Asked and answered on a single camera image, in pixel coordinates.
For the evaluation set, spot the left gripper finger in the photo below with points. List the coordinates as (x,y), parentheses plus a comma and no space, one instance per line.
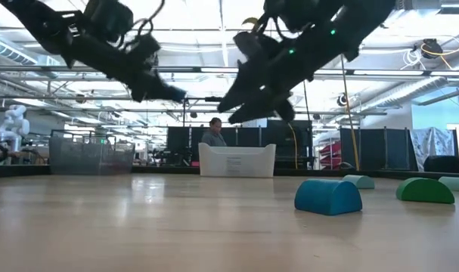
(140,92)
(166,92)

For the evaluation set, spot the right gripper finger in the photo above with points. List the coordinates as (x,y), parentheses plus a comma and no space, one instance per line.
(267,107)
(248,90)

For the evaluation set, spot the light blue half cylinder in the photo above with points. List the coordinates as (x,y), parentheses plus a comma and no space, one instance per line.
(458,184)
(359,182)

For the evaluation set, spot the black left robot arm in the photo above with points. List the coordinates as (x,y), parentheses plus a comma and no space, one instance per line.
(36,22)

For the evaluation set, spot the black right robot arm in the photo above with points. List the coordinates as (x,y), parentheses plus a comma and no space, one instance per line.
(346,26)

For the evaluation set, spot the tall black partition panel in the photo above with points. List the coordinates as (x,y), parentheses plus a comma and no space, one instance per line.
(278,143)

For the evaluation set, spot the person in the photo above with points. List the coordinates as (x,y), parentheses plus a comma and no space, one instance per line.
(213,140)

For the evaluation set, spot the white plastic bin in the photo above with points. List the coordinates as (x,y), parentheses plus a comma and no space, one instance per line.
(236,162)

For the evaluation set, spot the red storage rack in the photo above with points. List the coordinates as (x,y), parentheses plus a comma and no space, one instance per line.
(331,155)

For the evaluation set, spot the grey translucent bin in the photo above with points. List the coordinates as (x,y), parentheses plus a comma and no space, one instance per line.
(89,158)

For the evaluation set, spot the dark blue partition panel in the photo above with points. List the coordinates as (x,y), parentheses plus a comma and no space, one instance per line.
(373,149)

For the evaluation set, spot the grey patterned sheet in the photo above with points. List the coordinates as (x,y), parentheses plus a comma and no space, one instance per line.
(433,143)

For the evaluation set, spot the green half cylinder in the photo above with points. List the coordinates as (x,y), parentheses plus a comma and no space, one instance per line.
(423,192)

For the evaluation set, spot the black chair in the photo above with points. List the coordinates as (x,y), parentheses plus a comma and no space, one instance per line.
(442,164)

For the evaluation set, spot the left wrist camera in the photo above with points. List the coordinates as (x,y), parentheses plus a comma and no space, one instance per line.
(108,17)

